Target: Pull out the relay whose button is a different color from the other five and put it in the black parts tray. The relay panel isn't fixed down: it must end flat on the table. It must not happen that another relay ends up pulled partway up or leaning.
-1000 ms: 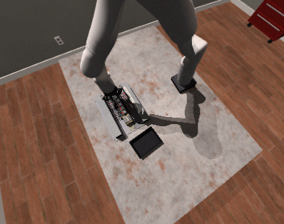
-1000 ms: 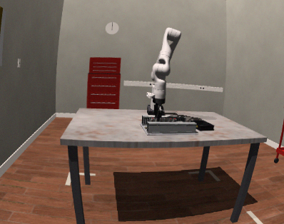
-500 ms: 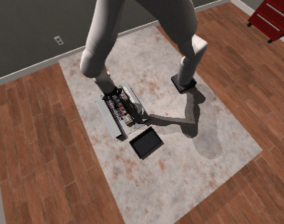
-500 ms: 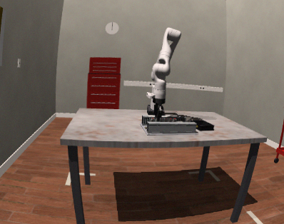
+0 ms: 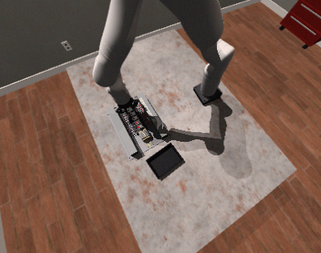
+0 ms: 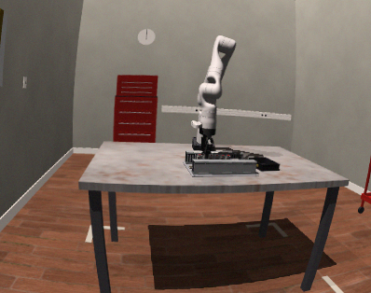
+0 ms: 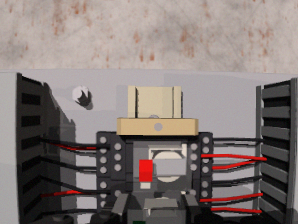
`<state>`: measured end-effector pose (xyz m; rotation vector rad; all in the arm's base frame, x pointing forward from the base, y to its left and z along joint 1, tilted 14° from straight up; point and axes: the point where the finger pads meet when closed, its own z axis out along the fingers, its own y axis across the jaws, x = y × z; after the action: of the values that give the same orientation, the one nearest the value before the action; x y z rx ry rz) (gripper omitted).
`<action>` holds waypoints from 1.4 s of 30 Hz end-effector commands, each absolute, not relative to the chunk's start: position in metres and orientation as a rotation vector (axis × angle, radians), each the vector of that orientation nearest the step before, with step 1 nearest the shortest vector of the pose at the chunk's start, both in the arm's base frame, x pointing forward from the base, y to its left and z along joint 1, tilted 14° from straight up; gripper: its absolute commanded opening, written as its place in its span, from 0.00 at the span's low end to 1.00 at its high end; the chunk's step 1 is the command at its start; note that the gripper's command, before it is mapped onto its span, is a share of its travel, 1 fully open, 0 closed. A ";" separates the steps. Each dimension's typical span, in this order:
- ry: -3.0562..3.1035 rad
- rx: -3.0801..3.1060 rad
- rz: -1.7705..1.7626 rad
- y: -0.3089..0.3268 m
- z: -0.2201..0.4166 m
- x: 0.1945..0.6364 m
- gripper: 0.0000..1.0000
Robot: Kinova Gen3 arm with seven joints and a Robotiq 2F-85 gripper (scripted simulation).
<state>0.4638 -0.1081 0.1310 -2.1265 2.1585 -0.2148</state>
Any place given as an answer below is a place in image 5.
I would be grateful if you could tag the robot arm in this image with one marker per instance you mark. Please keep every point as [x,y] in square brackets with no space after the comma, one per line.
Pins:
[202,21]

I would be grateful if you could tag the grey relay panel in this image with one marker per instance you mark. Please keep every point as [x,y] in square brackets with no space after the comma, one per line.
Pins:
[136,142]

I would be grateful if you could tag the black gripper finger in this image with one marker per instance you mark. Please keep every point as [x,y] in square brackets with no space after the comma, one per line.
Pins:
[121,111]
[135,103]

